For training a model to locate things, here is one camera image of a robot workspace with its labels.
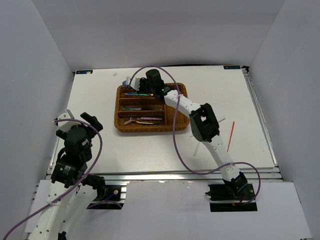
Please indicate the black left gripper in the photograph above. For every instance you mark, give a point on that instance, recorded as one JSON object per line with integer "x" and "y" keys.
{"x": 92, "y": 120}

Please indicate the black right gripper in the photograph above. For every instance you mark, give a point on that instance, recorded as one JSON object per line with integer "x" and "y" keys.
{"x": 141, "y": 81}

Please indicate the iridescent round bowl spoon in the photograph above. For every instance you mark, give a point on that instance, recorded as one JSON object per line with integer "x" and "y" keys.
{"x": 139, "y": 94}

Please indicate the purple iridescent spoon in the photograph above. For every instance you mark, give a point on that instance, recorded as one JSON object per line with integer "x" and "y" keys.
{"x": 126, "y": 84}

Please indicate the green handled table knife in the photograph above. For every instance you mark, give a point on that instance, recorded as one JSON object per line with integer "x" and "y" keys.
{"x": 132, "y": 109}

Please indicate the pink handled fork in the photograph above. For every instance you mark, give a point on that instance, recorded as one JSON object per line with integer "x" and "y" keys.
{"x": 147, "y": 118}

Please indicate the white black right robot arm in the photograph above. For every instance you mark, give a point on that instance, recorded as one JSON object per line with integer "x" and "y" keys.
{"x": 204, "y": 125}

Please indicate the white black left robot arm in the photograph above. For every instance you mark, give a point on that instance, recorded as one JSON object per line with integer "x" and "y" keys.
{"x": 72, "y": 186}

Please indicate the left blue table label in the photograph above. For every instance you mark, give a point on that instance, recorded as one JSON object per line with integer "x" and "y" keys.
{"x": 84, "y": 72}

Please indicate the blue table label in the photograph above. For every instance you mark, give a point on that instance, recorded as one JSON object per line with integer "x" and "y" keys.
{"x": 84, "y": 72}
{"x": 231, "y": 67}

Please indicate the white chopstick long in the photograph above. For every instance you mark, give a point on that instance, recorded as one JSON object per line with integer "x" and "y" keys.
{"x": 196, "y": 149}

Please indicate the right blue table label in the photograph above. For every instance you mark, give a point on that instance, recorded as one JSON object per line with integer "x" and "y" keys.
{"x": 231, "y": 67}

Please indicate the red chopstick lower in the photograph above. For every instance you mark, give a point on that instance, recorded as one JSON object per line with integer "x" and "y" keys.
{"x": 231, "y": 135}

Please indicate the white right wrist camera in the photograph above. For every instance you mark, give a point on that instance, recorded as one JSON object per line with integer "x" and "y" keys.
{"x": 133, "y": 84}

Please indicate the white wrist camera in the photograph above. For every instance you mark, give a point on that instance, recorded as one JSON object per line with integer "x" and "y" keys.
{"x": 65, "y": 121}
{"x": 133, "y": 84}

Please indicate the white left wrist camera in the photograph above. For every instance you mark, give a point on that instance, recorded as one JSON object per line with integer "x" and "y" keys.
{"x": 65, "y": 121}

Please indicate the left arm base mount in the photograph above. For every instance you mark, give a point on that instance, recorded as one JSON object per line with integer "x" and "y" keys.
{"x": 111, "y": 197}

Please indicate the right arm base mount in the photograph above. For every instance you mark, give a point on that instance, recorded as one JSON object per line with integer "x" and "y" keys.
{"x": 222, "y": 200}

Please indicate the aluminium table frame rail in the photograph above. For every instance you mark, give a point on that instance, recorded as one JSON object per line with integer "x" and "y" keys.
{"x": 165, "y": 156}

